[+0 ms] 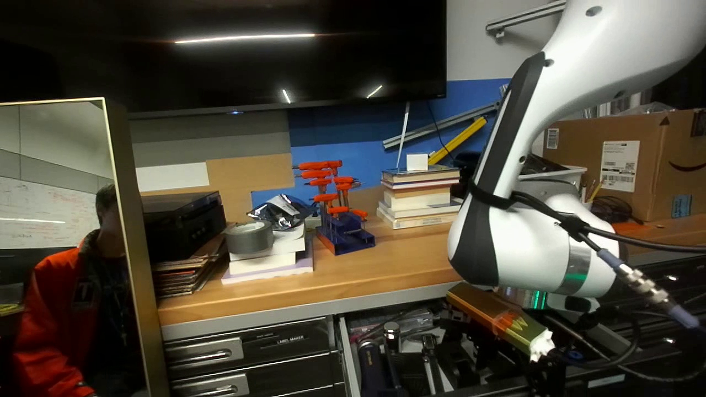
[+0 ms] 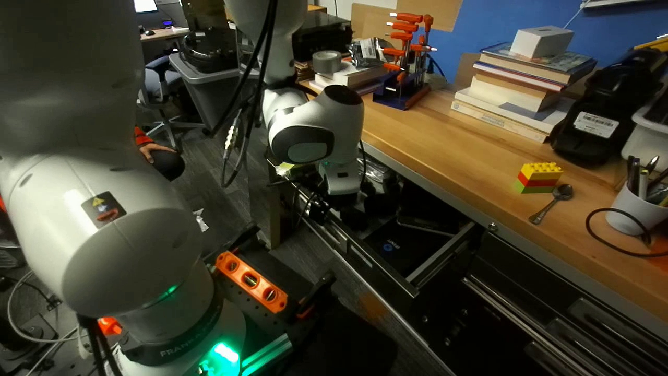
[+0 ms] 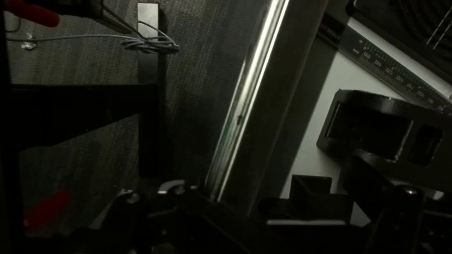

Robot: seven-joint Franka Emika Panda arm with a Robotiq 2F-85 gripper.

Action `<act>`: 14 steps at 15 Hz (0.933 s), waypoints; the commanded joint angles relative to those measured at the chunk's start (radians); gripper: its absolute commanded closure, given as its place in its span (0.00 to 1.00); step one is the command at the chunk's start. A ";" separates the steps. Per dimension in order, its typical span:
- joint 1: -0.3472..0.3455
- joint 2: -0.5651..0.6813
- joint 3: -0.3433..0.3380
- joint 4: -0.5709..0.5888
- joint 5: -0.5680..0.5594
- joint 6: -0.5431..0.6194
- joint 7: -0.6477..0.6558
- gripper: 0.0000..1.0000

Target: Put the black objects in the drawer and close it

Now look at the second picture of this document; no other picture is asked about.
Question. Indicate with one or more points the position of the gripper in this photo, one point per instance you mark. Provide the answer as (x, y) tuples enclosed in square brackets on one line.
[(356, 208)]

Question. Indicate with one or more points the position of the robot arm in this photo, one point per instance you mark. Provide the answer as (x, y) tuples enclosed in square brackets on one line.
[(78, 156)]

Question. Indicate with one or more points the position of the black metal drawer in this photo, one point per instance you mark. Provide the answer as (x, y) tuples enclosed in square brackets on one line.
[(396, 271)]

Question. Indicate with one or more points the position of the black closed drawer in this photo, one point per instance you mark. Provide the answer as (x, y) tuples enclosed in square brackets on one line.
[(548, 313)]

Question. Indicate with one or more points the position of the orange and black clamp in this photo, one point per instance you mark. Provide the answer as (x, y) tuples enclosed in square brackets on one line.
[(250, 281)]

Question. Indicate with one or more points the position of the stack of white books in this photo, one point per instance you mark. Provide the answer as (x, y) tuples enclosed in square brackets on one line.
[(355, 77)]

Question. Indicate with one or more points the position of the rack of orange hex keys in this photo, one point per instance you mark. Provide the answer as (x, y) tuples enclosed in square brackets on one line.
[(404, 68)]

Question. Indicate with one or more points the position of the silver foil bag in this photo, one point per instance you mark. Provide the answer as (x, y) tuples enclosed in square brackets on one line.
[(365, 52)]

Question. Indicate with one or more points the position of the black case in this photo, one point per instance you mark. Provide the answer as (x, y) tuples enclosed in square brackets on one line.
[(321, 34)]

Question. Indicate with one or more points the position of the yellow red green brick stack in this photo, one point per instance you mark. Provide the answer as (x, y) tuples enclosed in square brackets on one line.
[(538, 177)]

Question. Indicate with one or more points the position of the grey plastic cart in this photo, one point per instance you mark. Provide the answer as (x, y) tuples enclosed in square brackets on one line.
[(209, 94)]

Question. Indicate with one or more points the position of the metal spoon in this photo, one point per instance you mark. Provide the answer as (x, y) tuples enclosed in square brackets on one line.
[(553, 201)]

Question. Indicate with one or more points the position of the cardboard sheets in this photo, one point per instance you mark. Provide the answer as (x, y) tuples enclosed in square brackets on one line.
[(407, 10)]

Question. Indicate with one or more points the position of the person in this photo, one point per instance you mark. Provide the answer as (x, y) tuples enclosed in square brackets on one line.
[(156, 152)]

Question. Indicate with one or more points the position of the black machine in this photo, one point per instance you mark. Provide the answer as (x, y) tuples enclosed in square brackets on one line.
[(209, 47)]

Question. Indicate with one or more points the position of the office chair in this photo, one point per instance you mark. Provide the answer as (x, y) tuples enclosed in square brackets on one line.
[(156, 83)]

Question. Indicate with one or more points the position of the white box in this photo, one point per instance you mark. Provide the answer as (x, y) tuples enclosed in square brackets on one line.
[(541, 42)]

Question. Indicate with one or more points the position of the black labelled device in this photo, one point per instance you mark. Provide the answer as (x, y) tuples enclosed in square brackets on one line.
[(600, 120)]

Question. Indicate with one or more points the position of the wooden desk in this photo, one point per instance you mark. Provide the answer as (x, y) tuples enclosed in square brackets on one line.
[(162, 34)]

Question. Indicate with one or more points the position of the white cup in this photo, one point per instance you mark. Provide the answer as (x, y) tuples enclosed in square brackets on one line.
[(634, 211)]

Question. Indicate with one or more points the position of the heap of pens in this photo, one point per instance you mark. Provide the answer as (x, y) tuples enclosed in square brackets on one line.
[(643, 177)]

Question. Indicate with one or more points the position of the monitor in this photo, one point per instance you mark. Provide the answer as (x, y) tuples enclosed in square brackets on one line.
[(145, 5)]

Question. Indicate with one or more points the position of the white plastic bin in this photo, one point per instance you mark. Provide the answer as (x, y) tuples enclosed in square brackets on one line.
[(647, 141)]

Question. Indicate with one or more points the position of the grey duct tape roll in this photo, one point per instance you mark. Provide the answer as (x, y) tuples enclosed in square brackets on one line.
[(326, 61)]

